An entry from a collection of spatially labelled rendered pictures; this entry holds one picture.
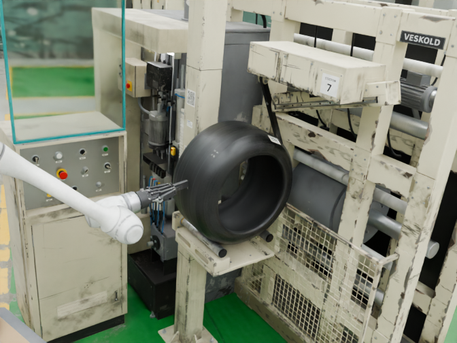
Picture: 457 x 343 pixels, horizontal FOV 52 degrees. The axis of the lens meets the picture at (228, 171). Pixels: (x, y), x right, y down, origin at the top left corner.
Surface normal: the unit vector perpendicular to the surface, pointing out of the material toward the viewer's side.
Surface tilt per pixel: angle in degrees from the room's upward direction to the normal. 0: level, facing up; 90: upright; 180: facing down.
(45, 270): 90
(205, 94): 90
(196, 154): 51
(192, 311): 90
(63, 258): 90
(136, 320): 0
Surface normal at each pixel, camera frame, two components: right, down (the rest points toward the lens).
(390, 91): 0.57, 0.07
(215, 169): -0.05, -0.06
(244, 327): 0.08, -0.91
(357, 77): 0.58, 0.36
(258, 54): -0.81, 0.17
